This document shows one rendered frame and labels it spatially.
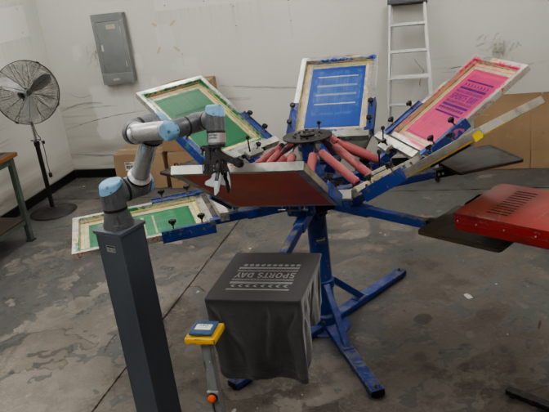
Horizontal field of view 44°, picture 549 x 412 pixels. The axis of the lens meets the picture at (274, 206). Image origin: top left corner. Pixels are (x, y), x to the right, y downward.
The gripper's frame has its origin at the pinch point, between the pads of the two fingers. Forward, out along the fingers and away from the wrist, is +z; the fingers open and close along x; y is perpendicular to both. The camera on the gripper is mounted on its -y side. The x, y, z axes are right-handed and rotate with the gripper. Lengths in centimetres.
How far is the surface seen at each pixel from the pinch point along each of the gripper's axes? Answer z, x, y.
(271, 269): 39, -56, -1
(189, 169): -10.2, -14.8, 20.3
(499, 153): -10, -218, -111
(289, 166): -10.0, -14.9, -23.3
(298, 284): 44, -41, -18
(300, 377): 86, -39, -18
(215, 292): 46, -34, 19
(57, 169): -9, -459, 381
